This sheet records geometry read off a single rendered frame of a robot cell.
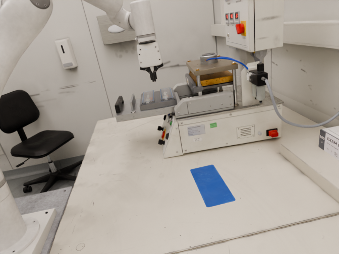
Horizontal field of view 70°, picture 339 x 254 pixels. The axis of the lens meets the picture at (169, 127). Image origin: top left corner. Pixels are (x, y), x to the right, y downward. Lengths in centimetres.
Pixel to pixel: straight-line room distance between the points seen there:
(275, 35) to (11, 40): 87
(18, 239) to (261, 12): 109
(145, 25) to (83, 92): 167
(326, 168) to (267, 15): 57
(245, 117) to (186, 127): 26
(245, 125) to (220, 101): 16
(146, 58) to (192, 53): 153
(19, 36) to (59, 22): 181
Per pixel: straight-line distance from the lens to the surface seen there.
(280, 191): 90
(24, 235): 91
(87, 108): 268
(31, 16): 78
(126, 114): 108
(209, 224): 78
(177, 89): 128
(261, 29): 104
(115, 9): 101
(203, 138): 108
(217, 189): 89
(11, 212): 86
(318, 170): 94
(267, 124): 114
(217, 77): 108
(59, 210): 101
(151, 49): 110
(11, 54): 80
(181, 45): 256
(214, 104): 104
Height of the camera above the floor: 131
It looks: 23 degrees down
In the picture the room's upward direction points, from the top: 10 degrees counter-clockwise
